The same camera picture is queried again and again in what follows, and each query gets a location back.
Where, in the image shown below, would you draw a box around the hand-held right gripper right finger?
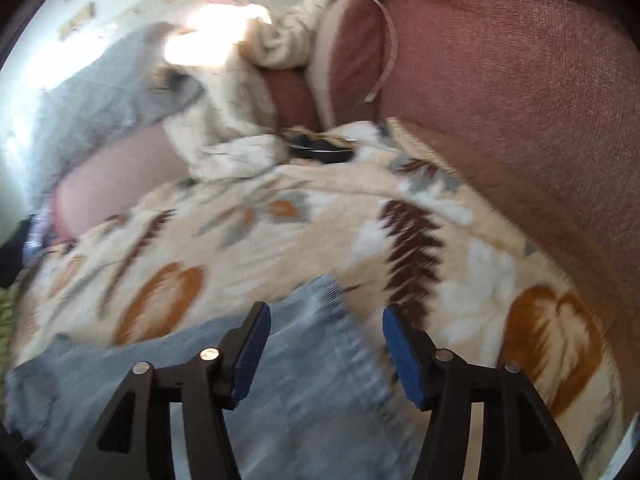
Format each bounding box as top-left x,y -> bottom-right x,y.
382,303 -> 584,480

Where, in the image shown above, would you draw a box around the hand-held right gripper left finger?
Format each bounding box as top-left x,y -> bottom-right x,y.
67,301 -> 272,480

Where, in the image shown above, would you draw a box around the blue denim pants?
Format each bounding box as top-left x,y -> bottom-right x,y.
5,274 -> 436,480

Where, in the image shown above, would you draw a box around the leaf print fleece blanket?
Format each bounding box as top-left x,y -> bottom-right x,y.
10,119 -> 626,480

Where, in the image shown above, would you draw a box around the pink sofa cushion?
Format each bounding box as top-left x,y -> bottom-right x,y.
52,122 -> 196,238

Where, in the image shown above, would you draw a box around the white floral cloth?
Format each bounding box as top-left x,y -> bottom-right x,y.
160,50 -> 288,181

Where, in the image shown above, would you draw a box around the black cloth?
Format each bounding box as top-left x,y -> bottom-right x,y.
0,217 -> 33,288

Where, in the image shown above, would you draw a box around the reddish brown sofa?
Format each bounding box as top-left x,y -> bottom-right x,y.
260,0 -> 640,341

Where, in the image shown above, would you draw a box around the grey quilted blanket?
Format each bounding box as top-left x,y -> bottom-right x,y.
30,22 -> 206,201

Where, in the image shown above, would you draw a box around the cream knit cloth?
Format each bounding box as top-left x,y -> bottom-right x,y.
240,0 -> 338,68

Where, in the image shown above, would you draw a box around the loose pink sofa cord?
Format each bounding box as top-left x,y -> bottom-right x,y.
362,0 -> 401,103

